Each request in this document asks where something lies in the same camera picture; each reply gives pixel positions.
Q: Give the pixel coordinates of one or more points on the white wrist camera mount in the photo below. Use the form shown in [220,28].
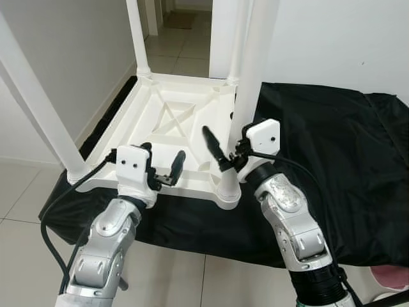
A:
[263,137]
[134,173]

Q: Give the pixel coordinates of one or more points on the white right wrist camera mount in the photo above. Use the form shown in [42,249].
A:
[263,137]

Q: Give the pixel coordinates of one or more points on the black metal table leg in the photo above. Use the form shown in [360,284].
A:
[390,299]

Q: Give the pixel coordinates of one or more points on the white plastic table top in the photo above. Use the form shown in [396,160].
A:
[160,128]

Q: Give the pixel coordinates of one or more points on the white plastic table leg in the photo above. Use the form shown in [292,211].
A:
[38,102]
[137,38]
[236,57]
[252,77]

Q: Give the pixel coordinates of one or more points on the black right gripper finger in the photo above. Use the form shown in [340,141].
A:
[213,146]

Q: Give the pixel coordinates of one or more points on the pink round object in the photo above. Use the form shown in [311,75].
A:
[391,277]

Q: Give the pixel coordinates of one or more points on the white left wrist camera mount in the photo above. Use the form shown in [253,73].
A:
[134,173]

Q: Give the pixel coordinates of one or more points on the white door frame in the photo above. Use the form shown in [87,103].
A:
[152,18]

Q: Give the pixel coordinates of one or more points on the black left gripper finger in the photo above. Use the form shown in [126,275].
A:
[146,148]
[178,166]

